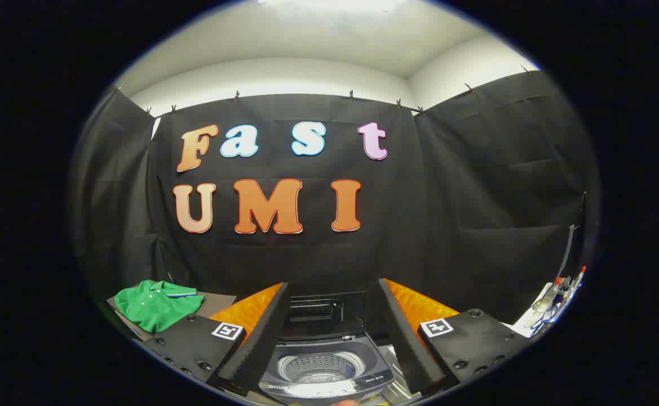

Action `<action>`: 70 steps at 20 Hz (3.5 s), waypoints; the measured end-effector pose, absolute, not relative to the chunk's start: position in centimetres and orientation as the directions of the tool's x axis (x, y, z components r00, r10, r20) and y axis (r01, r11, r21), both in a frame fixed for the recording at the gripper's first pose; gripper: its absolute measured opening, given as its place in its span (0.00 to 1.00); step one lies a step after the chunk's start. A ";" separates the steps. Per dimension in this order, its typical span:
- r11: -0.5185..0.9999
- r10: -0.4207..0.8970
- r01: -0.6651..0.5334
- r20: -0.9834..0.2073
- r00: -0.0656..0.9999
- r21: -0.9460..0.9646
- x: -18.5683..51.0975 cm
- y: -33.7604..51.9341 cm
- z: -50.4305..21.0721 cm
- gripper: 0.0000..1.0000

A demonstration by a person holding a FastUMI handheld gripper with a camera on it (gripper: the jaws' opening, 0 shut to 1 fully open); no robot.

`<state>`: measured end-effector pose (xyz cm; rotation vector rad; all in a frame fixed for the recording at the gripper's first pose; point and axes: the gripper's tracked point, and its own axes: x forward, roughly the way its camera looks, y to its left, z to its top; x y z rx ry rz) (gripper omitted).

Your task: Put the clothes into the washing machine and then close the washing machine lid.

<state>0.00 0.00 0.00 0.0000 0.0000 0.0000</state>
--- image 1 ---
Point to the silver ribbed panel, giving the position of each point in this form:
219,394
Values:
399,378

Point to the black backdrop cloth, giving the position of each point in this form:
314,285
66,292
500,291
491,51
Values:
447,225

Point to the clear bottle red cap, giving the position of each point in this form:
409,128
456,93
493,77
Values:
549,296

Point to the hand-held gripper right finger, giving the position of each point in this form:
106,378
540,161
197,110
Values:
405,338

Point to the dark washing machine lid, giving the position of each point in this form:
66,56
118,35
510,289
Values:
329,313

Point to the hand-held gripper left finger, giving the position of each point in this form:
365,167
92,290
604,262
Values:
261,338

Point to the green polo shirt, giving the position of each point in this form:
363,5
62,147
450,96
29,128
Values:
154,307

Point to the grey washing machine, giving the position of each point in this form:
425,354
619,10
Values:
321,389

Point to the grey cabinet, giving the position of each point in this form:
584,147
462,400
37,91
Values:
216,301

